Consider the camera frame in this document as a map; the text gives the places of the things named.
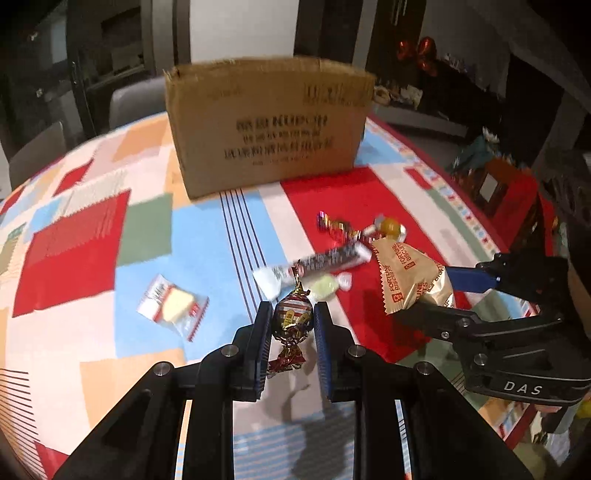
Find grey chair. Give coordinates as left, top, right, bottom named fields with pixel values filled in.
left=9, top=121, right=68, bottom=190
left=109, top=77, right=166, bottom=130

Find black white snack bar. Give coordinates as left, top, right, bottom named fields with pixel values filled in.
left=252, top=242, right=373, bottom=300

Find red striped twisted candy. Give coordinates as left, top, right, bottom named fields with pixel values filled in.
left=267, top=263, right=314, bottom=378

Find green wrapped candy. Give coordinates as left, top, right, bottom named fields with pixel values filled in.
left=308, top=272, right=353, bottom=304

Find grey chair far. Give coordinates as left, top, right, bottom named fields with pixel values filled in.
left=9, top=121, right=68, bottom=190

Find grey chair near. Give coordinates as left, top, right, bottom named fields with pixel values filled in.
left=109, top=77, right=166, bottom=130

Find red heart balloons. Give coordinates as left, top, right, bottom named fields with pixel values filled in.
left=396, top=36, right=438, bottom=77

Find purple foil twisted candy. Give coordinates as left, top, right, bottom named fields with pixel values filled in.
left=317, top=211, right=362, bottom=244

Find red gift bag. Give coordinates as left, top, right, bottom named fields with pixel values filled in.
left=457, top=157, right=557, bottom=256

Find colourful patchwork tablecloth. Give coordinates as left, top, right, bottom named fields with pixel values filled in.
left=1, top=114, right=506, bottom=479

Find yellow round candy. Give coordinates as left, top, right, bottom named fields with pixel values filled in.
left=375, top=215, right=407, bottom=242

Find brown cardboard box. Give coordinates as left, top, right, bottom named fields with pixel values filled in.
left=164, top=57, right=376, bottom=200

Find small red cake packet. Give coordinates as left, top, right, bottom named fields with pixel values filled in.
left=136, top=274, right=209, bottom=342

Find white low tv cabinet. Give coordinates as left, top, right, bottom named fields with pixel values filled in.
left=373, top=103, right=468, bottom=138

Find gold pastry packet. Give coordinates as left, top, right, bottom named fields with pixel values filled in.
left=372, top=238, right=456, bottom=314

